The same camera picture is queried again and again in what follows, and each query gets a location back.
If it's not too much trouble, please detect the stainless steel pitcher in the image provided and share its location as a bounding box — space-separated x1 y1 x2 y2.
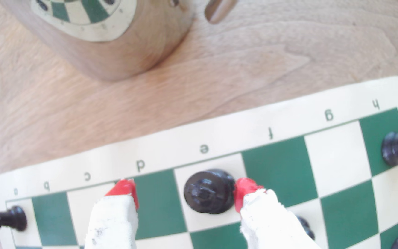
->
0 0 240 82

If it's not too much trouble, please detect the green white chess mat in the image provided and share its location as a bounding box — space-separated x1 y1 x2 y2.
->
0 76 398 249

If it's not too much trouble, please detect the black chess rook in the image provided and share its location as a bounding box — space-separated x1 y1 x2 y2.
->
0 205 28 232

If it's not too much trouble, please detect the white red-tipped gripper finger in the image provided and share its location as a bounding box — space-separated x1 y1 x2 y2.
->
84 179 140 249
234 177 321 249

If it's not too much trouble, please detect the black chess pawn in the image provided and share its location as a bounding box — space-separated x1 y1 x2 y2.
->
295 215 316 241

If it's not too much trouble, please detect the black chess king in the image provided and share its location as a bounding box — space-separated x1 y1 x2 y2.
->
183 168 237 214

